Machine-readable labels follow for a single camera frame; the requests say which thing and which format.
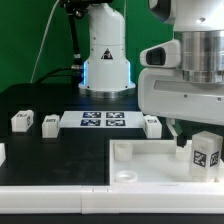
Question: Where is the black cable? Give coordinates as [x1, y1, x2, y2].
[34, 6, 84, 84]

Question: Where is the white marker sheet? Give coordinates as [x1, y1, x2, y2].
[60, 111, 143, 128]

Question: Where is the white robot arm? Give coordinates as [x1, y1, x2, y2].
[138, 0, 224, 147]

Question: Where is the white cable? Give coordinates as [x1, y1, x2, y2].
[29, 0, 62, 84]

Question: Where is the white U-shaped obstacle fence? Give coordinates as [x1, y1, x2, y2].
[0, 142, 224, 215]

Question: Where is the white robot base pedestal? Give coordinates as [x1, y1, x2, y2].
[79, 3, 136, 98]

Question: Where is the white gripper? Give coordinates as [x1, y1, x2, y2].
[138, 68, 224, 148]

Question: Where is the white square table top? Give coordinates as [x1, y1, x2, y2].
[109, 140, 224, 194]

